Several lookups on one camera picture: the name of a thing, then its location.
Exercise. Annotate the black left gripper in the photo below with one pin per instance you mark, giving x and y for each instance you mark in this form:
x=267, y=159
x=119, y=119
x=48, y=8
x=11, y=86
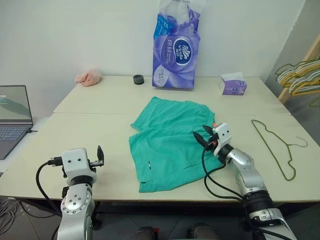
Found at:
x=96, y=163

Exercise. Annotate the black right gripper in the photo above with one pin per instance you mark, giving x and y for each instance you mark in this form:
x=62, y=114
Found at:
x=212, y=142

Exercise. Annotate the green shorts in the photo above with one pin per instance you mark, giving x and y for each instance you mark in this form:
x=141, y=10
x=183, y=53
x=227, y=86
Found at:
x=170, y=150

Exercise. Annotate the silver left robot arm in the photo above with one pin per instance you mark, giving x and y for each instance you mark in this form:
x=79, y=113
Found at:
x=75, y=205

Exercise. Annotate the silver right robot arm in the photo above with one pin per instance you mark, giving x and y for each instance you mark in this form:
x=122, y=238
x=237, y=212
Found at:
x=246, y=170

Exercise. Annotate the purple tissue box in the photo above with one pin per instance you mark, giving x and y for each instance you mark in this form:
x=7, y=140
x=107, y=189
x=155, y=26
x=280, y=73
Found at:
x=233, y=86

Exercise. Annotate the purple toilet paper pack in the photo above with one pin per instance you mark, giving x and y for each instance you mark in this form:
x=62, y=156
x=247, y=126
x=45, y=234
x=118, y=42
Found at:
x=175, y=62

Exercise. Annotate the pink cloth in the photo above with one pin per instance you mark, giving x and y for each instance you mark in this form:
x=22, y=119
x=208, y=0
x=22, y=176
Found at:
x=87, y=78

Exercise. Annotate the black round lid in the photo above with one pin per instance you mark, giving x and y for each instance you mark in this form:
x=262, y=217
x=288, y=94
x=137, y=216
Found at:
x=138, y=80

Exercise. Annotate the grey laptop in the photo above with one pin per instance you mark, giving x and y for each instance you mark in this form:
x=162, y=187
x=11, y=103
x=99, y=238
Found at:
x=12, y=130

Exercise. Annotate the small red black device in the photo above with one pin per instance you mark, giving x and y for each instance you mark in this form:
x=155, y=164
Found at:
x=156, y=230

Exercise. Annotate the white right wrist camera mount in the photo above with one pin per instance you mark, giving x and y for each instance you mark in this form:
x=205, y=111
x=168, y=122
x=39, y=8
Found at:
x=223, y=135

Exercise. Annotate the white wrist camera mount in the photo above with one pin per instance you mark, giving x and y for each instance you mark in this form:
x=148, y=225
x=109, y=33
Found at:
x=223, y=135
x=75, y=160

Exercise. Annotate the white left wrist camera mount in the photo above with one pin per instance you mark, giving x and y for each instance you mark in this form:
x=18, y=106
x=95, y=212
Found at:
x=75, y=160

